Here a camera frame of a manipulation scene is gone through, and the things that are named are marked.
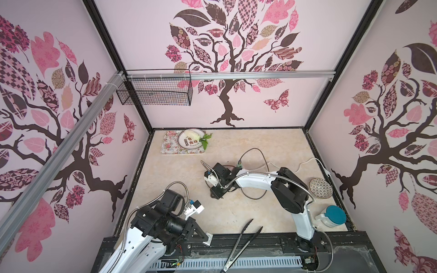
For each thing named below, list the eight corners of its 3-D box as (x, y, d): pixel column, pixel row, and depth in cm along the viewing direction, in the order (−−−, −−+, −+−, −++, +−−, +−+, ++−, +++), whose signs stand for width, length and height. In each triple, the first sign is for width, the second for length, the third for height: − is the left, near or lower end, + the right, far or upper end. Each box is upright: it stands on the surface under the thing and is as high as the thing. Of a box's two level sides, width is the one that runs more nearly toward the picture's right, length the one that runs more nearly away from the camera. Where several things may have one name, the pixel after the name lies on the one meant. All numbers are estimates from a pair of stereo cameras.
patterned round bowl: (310, 198, 90) (315, 194, 86) (305, 182, 96) (308, 177, 92) (329, 198, 90) (335, 194, 86) (322, 182, 96) (327, 177, 92)
